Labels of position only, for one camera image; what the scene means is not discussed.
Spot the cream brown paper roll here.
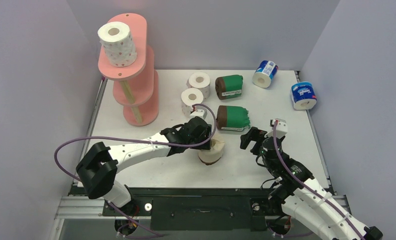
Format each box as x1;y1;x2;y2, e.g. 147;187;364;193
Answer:
198;132;226;166

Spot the white dotted toilet roll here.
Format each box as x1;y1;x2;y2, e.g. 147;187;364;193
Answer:
97;21;137;68
186;71;211;100
181;88;204;118

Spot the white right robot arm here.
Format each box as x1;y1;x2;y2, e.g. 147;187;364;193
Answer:
240;127;384;240

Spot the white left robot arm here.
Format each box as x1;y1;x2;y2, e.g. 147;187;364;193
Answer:
76;117;212;215

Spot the pink three-tier wooden shelf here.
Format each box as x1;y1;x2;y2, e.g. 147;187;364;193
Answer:
98;13;159;126

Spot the green brown wrapped roll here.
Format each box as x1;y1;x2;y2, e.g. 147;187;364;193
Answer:
216;105;251;132
215;74;243;100

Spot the blue white packaged roll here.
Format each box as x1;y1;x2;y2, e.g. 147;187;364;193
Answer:
252;60;279;89

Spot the blue Tempo packaged roll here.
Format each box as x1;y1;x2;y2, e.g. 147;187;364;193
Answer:
291;81;317;111

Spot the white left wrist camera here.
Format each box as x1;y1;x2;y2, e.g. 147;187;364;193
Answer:
189;106;208;120

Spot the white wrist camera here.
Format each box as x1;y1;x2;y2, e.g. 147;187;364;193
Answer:
189;106;208;120
265;118;288;139

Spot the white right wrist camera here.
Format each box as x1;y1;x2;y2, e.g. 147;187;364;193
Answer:
265;118;288;139

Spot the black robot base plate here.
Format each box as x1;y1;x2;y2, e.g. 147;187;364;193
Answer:
121;187;282;231

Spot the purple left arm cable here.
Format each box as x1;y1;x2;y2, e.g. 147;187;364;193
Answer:
53;103;218;239

